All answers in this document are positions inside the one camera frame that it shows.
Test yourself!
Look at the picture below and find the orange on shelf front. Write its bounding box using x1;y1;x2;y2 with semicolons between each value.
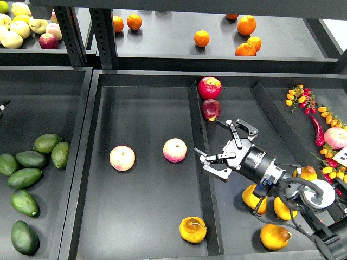
235;42;256;56

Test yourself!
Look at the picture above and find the yellow pear hidden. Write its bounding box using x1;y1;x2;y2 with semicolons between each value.
273;197;298;221

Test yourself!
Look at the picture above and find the green avocado centre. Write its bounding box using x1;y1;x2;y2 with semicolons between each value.
15;150;47;168

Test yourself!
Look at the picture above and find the pink apple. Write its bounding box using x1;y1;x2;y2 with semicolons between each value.
324;127;346;150
109;145;136;172
163;138;187;163

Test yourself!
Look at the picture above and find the pale apple far left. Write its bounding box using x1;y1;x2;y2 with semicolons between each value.
0;13;12;30

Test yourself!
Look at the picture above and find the pink peach on shelf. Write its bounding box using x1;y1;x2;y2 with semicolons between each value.
46;23;63;41

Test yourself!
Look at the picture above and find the orange on shelf behind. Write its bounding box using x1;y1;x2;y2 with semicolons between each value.
247;36;262;52

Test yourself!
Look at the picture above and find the bright red apple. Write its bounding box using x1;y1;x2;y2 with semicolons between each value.
198;76;222;100

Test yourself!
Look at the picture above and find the green avocado far left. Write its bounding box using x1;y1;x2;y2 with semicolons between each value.
0;153;20;177

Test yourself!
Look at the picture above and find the black shelf post left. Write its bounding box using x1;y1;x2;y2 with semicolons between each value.
53;6;87;67

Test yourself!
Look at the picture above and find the black middle tray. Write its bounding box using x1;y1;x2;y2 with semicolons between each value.
59;70;346;259

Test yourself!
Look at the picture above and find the green avocado middle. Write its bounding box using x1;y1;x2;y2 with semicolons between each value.
8;168;43;190

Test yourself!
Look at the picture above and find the orange cherry tomato bunch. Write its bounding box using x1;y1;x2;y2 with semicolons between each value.
318;106;346;130

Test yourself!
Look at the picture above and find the pink apple far right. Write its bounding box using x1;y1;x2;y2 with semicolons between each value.
324;127;346;150

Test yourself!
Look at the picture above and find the pale pear on shelf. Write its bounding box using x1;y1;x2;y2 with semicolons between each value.
11;2;31;17

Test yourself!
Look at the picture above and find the cherry tomato bunch lower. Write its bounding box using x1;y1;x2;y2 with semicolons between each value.
310;143;346;185

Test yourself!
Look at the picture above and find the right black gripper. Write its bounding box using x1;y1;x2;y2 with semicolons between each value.
193;118;277;184

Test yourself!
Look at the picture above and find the yellow pear with brown spot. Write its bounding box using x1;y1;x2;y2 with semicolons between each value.
292;166;318;181

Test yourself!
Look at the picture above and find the cherry tomato bunch upper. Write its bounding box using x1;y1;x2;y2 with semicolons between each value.
285;84;317;115

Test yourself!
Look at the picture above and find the pale yellow apple front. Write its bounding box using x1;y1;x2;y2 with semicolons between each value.
1;31;23;49

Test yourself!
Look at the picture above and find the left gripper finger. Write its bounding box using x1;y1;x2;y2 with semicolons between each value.
0;99;11;116

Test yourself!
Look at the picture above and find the green lime on shelf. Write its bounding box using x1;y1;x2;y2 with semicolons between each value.
0;1;9;14

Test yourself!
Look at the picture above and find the white label card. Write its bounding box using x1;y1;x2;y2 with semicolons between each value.
333;146;347;167

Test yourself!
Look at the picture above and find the red chili pepper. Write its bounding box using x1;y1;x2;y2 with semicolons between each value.
309;115;325;147

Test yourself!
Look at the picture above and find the pale yellow apple right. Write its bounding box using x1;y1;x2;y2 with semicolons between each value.
29;17;48;34

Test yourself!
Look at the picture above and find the dark red apple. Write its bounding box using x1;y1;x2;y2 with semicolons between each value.
201;99;221;122

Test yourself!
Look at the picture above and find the red apple on shelf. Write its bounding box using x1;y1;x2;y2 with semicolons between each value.
39;33;59;49

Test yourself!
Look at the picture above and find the yellow pear in middle tray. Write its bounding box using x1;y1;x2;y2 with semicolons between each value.
179;216;207;244

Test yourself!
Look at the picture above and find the green avocado right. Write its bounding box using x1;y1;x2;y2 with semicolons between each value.
51;142;70;168

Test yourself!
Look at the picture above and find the black left tray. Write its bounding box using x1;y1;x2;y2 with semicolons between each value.
1;66;92;259

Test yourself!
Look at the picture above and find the black upper shelf tray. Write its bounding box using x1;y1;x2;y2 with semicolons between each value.
88;11;346;74

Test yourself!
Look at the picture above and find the pale yellow apple middle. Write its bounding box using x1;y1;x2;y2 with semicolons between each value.
9;21;30;39

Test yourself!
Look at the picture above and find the dark green avocado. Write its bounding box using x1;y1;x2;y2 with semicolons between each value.
11;220;39;255

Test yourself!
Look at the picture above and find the green avocado top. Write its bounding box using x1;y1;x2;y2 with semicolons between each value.
33;133;62;154

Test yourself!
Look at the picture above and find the yellow lemon on shelf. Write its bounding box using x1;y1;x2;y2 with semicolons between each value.
12;14;31;24

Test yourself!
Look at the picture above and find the pink apple left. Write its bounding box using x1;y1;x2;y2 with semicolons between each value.
109;145;136;172

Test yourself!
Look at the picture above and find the yellow pear front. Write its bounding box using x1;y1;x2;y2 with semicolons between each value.
260;224;292;251

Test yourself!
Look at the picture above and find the pale yellow apple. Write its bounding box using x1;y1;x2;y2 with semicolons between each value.
29;17;48;34
9;21;30;39
1;31;23;49

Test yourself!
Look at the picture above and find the yellow pear left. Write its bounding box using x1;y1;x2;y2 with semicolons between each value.
242;184;267;215

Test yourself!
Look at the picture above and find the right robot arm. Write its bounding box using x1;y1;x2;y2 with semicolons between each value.
194;119;346;259

